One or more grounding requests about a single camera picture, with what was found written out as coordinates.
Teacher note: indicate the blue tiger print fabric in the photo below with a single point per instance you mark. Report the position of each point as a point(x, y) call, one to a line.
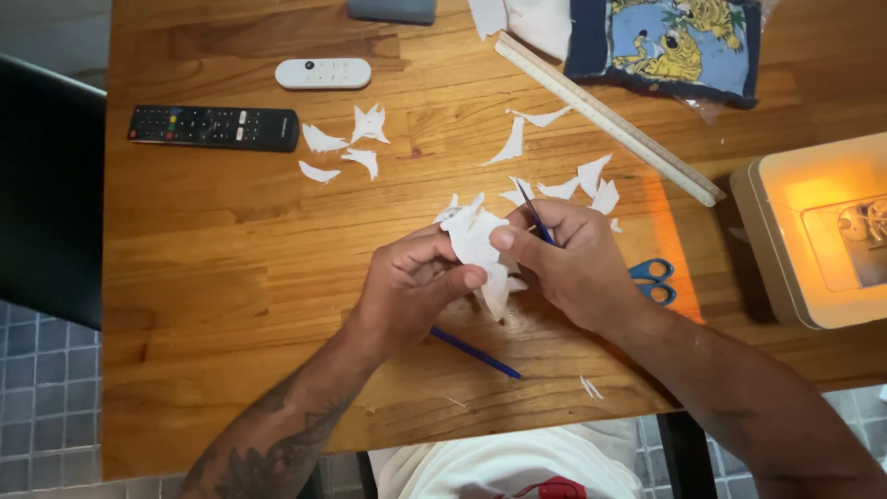
point(665, 48)

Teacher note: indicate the black chair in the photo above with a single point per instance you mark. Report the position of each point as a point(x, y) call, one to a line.
point(48, 194)

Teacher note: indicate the white remote control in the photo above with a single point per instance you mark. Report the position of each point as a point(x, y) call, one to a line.
point(323, 73)

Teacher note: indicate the person's right hand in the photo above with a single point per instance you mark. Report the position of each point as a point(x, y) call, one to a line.
point(585, 270)

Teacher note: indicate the grey case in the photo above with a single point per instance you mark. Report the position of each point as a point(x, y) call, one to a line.
point(391, 10)

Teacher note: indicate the person's left hand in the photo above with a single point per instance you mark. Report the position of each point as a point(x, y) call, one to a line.
point(398, 291)

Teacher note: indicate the person's white shorts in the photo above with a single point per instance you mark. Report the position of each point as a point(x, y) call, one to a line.
point(499, 461)

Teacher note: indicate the thin blue pen tool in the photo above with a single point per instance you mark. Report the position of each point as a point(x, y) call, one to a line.
point(529, 204)

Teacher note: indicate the cream sewing machine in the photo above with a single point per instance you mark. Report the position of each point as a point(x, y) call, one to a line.
point(811, 229)

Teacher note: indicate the white cloth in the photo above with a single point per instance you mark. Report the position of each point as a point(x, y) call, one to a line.
point(533, 24)

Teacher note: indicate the scatter of white offcuts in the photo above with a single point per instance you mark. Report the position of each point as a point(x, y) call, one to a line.
point(590, 174)

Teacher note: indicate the red object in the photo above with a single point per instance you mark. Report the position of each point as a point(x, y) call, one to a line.
point(558, 489)

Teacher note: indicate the white triangular scale ruler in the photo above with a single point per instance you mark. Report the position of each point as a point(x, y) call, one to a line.
point(610, 121)

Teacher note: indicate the clear plastic bag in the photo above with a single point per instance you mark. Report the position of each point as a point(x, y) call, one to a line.
point(703, 109)

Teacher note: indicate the black table leg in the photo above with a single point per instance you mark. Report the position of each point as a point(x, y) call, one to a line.
point(686, 457)

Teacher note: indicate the white fabric scrap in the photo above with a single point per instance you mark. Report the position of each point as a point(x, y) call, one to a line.
point(320, 141)
point(365, 160)
point(317, 172)
point(369, 125)

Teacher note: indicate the black remote control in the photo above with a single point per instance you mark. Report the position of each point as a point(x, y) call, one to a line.
point(211, 127)

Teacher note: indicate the white cut fabric piece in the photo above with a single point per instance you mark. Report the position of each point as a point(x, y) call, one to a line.
point(477, 239)

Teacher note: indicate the blue pencil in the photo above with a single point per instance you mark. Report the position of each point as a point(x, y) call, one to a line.
point(478, 355)

